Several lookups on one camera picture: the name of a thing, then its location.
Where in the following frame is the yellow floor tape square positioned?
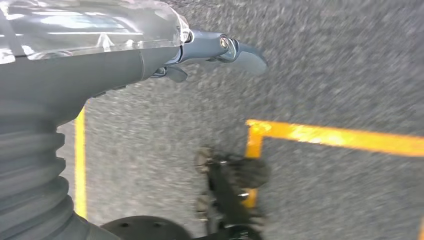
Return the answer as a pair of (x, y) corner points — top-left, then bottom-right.
(73, 105), (88, 220)
(243, 118), (424, 210)

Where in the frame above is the black round robot joint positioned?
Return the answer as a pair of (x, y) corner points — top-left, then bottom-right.
(100, 215), (194, 240)

